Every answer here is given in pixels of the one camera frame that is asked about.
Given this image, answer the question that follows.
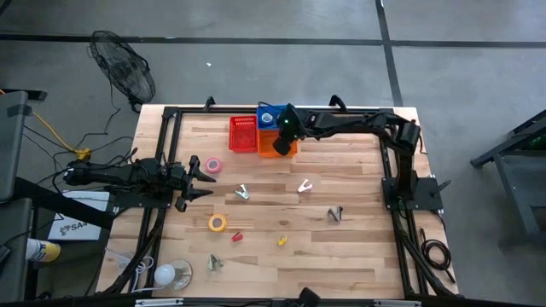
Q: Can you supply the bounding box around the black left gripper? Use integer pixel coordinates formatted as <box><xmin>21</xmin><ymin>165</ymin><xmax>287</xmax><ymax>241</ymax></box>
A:
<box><xmin>164</xmin><ymin>154</ymin><xmax>218</xmax><ymax>213</ymax></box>

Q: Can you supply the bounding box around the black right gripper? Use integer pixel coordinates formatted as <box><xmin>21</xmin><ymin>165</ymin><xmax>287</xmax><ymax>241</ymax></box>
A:
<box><xmin>272</xmin><ymin>103</ymin><xmax>317</xmax><ymax>158</ymax></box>

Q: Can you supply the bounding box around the pink tape roll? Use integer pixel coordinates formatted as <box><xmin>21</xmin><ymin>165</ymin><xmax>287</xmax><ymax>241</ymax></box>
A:
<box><xmin>205</xmin><ymin>157</ymin><xmax>225</xmax><ymax>174</ymax></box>

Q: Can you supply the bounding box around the yellow tape roll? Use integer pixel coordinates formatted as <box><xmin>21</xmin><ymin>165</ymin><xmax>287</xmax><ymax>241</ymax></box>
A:
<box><xmin>207</xmin><ymin>213</ymin><xmax>229</xmax><ymax>234</ymax></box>

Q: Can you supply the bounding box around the blue plastic basket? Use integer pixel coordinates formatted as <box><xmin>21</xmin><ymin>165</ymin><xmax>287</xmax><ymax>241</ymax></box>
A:
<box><xmin>256</xmin><ymin>104</ymin><xmax>288</xmax><ymax>130</ymax></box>

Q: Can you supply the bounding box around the orange plastic basket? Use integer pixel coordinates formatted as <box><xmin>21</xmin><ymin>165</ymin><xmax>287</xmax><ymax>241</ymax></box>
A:
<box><xmin>257</xmin><ymin>128</ymin><xmax>299</xmax><ymax>158</ymax></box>

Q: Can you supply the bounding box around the red plastic basket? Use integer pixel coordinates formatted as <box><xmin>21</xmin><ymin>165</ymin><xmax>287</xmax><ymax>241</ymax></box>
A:
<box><xmin>228</xmin><ymin>115</ymin><xmax>259</xmax><ymax>154</ymax></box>

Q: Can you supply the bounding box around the white light bulb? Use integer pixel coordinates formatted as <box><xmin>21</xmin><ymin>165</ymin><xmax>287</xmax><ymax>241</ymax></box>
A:
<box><xmin>153</xmin><ymin>264</ymin><xmax>177</xmax><ymax>287</ymax></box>

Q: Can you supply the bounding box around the white paper sign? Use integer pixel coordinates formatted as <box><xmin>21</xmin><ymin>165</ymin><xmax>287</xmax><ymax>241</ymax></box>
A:
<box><xmin>47</xmin><ymin>190</ymin><xmax>111</xmax><ymax>242</ymax></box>

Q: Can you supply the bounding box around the black diagonal beam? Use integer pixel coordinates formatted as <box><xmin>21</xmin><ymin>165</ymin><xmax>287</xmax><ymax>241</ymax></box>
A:
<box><xmin>12</xmin><ymin>177</ymin><xmax>117</xmax><ymax>231</ymax></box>

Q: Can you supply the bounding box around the black floor fan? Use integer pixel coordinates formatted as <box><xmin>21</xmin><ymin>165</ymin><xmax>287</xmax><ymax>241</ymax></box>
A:
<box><xmin>88</xmin><ymin>29</ymin><xmax>157</xmax><ymax>113</ymax></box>

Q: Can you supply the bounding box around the dark rounded object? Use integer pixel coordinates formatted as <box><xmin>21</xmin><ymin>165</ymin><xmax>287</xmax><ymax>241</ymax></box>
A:
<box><xmin>297</xmin><ymin>287</ymin><xmax>322</xmax><ymax>307</ymax></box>

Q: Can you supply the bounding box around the yellow white spray can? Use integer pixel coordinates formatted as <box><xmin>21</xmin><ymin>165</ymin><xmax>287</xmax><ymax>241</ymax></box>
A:
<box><xmin>25</xmin><ymin>238</ymin><xmax>61</xmax><ymax>263</ymax></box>

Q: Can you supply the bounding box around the grey equipment cart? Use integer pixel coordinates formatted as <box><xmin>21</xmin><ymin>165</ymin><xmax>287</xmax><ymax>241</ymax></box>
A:
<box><xmin>0</xmin><ymin>88</ymin><xmax>49</xmax><ymax>304</ymax></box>

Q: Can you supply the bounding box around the grey metal stand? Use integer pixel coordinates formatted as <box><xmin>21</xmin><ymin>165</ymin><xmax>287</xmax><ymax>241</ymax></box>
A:
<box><xmin>470</xmin><ymin>108</ymin><xmax>546</xmax><ymax>251</ymax></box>

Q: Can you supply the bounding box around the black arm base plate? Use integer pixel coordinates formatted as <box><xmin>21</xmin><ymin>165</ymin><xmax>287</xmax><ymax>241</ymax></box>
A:
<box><xmin>382</xmin><ymin>177</ymin><xmax>444</xmax><ymax>213</ymax></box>
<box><xmin>106</xmin><ymin>189</ymin><xmax>172</xmax><ymax>211</ymax></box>

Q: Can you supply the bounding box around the white cable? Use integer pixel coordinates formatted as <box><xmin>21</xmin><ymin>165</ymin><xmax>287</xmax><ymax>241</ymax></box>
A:
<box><xmin>104</xmin><ymin>249</ymin><xmax>157</xmax><ymax>293</ymax></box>

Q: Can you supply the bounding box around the yellow cable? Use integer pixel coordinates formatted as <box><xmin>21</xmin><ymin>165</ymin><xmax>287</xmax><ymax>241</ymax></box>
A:
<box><xmin>0</xmin><ymin>87</ymin><xmax>93</xmax><ymax>161</ymax></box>

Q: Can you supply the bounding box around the silver metal bracket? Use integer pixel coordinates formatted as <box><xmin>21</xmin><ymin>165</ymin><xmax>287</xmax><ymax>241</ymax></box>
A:
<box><xmin>135</xmin><ymin>298</ymin><xmax>184</xmax><ymax>307</ymax></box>
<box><xmin>374</xmin><ymin>299</ymin><xmax>422</xmax><ymax>307</ymax></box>

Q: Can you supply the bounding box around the black coiled cable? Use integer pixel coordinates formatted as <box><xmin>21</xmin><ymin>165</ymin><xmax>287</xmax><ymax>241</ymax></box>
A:
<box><xmin>419</xmin><ymin>228</ymin><xmax>456</xmax><ymax>285</ymax></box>

